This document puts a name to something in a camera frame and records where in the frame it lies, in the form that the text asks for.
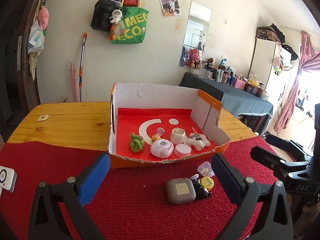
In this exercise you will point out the pink round compact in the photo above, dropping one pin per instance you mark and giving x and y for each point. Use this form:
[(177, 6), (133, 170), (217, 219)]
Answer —
[(182, 150)]

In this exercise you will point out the dark wooden door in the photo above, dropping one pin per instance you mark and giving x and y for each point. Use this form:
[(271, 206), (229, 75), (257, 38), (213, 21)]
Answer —
[(19, 90)]

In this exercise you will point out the pink plush toy on door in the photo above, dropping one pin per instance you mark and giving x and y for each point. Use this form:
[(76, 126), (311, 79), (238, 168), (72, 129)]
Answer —
[(43, 17)]

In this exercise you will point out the clear small plastic box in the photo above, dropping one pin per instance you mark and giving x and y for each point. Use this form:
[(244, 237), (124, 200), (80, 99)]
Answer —
[(205, 169)]

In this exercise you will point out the plastic bag on door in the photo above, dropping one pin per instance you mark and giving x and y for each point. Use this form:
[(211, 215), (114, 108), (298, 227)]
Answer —
[(36, 38)]

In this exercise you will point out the wall photo poster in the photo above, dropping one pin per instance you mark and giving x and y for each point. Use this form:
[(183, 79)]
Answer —
[(170, 7)]

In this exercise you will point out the white fluffy bunny clip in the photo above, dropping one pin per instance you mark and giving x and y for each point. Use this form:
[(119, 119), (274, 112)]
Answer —
[(198, 141)]

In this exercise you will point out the orange white cardboard box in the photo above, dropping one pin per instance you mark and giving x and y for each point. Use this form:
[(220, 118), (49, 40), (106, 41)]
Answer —
[(158, 124)]

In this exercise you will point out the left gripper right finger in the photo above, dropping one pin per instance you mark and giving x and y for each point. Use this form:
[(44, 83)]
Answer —
[(274, 220)]

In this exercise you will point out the small wooden tag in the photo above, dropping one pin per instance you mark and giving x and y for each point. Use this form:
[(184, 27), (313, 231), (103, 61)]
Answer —
[(43, 117)]

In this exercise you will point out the pink rabbit plush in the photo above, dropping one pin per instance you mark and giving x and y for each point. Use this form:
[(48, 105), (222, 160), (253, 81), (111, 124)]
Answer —
[(193, 58)]

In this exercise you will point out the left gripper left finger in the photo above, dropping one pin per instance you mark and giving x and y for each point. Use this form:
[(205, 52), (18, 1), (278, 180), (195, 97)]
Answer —
[(46, 219)]

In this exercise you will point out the white square device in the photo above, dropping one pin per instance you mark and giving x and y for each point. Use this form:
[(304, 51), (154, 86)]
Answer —
[(8, 178)]

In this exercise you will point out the white glitter cream jar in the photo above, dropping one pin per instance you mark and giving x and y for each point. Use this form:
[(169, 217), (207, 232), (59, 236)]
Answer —
[(177, 136)]

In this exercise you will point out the white plush keychain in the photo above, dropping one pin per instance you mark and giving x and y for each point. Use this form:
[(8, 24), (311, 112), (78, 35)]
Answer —
[(116, 16)]

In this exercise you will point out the wall mirror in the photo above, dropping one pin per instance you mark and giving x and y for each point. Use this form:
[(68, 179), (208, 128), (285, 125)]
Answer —
[(196, 32)]

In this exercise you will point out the pink hat small figurine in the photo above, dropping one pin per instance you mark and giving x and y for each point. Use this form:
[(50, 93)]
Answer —
[(158, 134)]

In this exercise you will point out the pink hanger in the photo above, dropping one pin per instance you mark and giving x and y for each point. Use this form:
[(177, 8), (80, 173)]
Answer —
[(72, 70)]

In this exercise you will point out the white wardrobe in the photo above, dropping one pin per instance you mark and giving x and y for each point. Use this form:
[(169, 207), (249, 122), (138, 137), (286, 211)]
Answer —
[(271, 66)]

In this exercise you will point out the green tote bag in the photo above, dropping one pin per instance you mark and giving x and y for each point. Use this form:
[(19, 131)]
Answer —
[(131, 29)]

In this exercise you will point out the grey square earbuds case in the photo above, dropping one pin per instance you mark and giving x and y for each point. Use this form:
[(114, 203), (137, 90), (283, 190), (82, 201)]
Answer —
[(180, 191)]

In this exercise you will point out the grey cloth covered table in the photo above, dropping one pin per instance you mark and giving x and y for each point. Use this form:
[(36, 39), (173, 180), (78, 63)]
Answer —
[(237, 102)]

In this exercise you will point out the orange grey mop handle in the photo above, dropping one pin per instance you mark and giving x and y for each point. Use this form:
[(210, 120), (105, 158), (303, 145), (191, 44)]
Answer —
[(81, 65)]

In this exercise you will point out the pink oval case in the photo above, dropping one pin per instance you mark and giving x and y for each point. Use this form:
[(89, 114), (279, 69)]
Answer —
[(162, 148)]

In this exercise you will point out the yellow round tin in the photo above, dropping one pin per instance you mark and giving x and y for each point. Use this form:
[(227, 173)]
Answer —
[(207, 183)]

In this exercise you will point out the black backpack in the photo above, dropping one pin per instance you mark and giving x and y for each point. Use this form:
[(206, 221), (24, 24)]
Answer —
[(101, 15)]

